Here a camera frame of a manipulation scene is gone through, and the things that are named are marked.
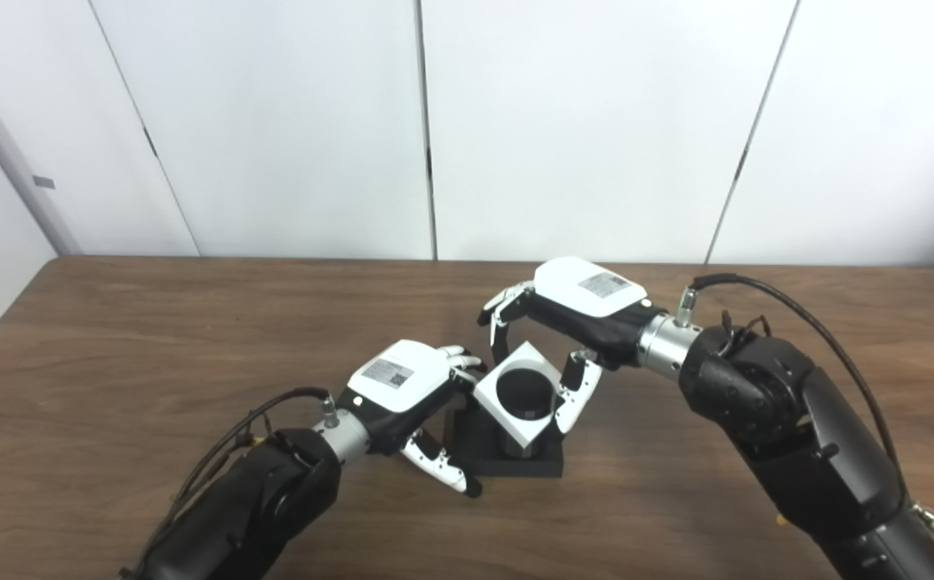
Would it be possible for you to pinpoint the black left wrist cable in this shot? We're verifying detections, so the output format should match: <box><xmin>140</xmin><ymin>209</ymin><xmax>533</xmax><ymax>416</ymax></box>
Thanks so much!
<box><xmin>118</xmin><ymin>387</ymin><xmax>339</xmax><ymax>580</ymax></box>

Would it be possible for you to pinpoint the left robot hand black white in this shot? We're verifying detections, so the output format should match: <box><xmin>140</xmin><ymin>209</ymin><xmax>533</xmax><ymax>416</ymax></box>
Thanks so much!
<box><xmin>335</xmin><ymin>340</ymin><xmax>488</xmax><ymax>499</ymax></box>

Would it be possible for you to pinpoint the black peg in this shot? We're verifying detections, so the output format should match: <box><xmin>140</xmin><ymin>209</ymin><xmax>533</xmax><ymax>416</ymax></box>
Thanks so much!
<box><xmin>443</xmin><ymin>367</ymin><xmax>565</xmax><ymax>479</ymax></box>

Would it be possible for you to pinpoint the white square piece with hole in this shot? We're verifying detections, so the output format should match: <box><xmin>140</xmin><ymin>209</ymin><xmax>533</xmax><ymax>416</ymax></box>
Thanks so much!
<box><xmin>473</xmin><ymin>341</ymin><xmax>567</xmax><ymax>449</ymax></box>

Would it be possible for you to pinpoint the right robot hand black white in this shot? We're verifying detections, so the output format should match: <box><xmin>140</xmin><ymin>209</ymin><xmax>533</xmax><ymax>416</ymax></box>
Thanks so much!
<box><xmin>478</xmin><ymin>257</ymin><xmax>668</xmax><ymax>441</ymax></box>

